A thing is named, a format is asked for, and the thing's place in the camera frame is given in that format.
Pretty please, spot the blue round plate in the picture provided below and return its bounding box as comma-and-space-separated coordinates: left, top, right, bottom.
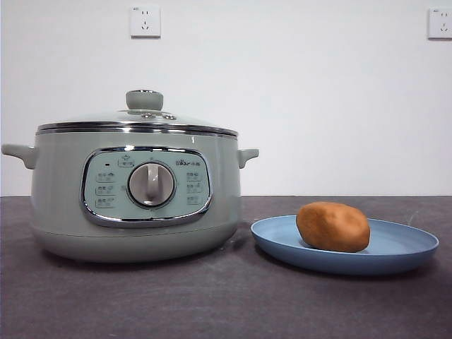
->
250, 215, 441, 277

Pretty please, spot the white wall socket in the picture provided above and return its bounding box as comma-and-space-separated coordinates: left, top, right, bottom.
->
129, 4, 162, 40
427, 6, 452, 40

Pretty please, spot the brown potato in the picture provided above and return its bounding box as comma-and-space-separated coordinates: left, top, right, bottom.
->
295, 201, 371, 254

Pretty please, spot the pale green electric steamer pot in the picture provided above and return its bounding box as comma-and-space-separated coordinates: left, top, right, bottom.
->
0, 129, 260, 264

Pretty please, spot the glass lid with green knob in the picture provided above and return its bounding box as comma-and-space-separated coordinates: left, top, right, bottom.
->
36, 89, 239, 137

